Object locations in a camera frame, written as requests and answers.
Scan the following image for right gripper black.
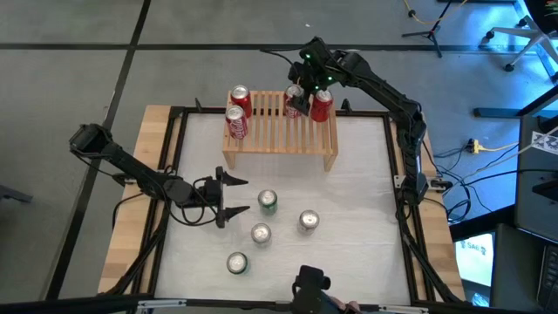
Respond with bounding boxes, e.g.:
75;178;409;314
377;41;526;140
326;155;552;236
287;38;338;116

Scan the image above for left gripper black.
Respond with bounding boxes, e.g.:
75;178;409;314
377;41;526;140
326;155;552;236
193;165;252;229

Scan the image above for red Star Wars cola can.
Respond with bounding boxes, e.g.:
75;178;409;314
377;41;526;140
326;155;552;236
282;84;305;119

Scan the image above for green Sprite can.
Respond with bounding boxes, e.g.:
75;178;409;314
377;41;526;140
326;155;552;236
225;251;250;276
256;188;279;216

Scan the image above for silver diet cola can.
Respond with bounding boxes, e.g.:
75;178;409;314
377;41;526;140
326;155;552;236
250;222;273;248
297;209;321;236

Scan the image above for slatted wooden shelf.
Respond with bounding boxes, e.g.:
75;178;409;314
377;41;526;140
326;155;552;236
221;90;340;173

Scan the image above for black tripod stand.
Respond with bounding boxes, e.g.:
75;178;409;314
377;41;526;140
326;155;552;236
400;0;454;58

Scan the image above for person's hand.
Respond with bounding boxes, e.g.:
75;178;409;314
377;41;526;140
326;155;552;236
330;298;363;314

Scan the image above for black rig crossbar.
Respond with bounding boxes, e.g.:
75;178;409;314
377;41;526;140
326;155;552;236
0;294;558;314

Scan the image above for black floor bar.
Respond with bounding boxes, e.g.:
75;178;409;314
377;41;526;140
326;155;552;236
473;85;558;119

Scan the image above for lit screen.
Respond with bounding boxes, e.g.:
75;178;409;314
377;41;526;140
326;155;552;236
453;233;496;289

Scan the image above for grey chair star base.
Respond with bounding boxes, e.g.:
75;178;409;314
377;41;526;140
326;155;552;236
479;15;558;84

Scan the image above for patterned paper sheet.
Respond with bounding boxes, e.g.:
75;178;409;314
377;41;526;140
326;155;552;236
530;130;558;156

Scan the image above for dark grey desk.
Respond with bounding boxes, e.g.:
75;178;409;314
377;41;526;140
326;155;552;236
514;113;558;241

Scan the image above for black keyboard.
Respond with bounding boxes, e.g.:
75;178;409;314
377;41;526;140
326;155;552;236
538;243;558;311

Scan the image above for black aluminium table frame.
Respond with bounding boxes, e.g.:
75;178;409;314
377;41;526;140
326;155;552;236
130;104;463;306

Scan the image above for yellow floor cable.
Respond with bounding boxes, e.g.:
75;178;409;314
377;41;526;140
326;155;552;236
403;0;470;26

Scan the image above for white floor cable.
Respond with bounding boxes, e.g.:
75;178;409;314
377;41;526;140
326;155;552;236
461;126;558;184

